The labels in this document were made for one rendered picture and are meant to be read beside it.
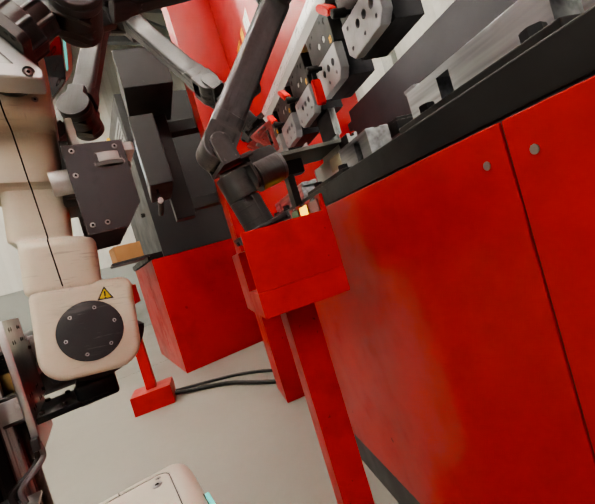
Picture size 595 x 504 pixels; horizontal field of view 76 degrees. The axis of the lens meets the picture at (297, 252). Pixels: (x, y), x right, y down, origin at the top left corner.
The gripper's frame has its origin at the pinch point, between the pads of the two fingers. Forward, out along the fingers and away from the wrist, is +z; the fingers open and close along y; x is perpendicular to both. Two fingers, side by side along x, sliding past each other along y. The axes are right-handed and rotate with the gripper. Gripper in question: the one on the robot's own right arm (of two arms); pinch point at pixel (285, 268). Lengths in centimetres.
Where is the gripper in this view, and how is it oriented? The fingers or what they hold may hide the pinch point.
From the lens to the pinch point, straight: 69.5
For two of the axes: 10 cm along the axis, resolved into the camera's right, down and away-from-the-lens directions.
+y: 8.2, -5.1, 2.8
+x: -2.9, 0.6, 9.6
